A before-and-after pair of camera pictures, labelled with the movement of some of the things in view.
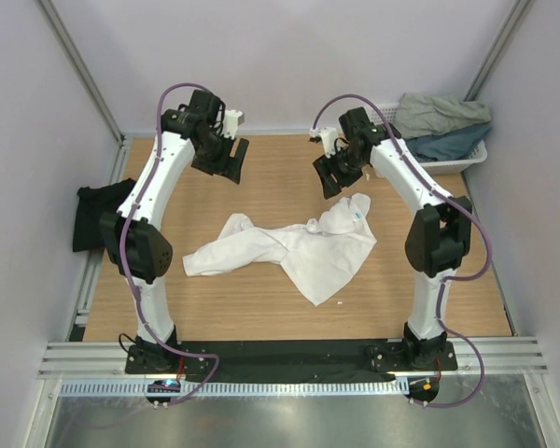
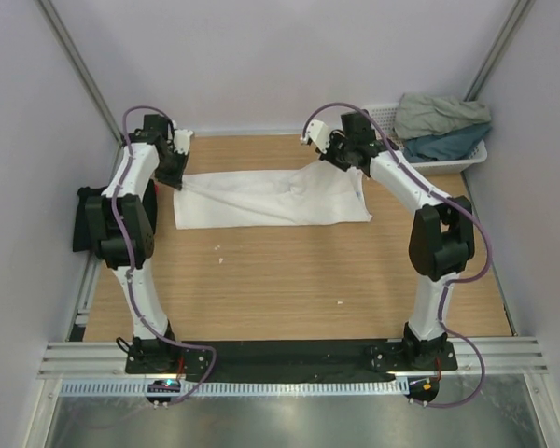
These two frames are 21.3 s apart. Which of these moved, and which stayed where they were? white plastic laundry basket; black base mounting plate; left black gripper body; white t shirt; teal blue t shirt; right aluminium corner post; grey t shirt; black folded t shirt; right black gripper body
Moved: white t shirt; left black gripper body
Stayed: black folded t shirt; teal blue t shirt; white plastic laundry basket; grey t shirt; black base mounting plate; right black gripper body; right aluminium corner post
